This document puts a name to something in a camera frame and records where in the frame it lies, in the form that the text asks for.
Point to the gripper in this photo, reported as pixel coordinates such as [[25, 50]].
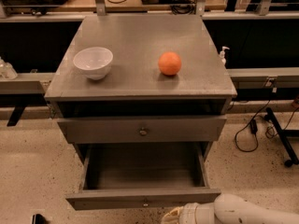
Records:
[[191, 213]]

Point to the grey drawer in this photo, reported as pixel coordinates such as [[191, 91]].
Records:
[[142, 129], [142, 175]]

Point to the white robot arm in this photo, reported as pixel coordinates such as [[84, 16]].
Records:
[[227, 209]]

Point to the grey top drawer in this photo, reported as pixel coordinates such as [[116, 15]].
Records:
[[142, 129]]

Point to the grey wooden drawer cabinet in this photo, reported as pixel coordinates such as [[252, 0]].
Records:
[[135, 87]]

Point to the black object on floor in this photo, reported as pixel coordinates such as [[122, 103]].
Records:
[[38, 219]]

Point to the black stand leg with wheel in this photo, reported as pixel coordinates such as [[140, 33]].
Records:
[[284, 135]]

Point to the orange fruit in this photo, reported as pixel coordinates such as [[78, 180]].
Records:
[[169, 63]]

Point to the white pump bottle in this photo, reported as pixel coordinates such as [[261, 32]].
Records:
[[222, 54]]

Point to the white ceramic bowl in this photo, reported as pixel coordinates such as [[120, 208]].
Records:
[[94, 63]]

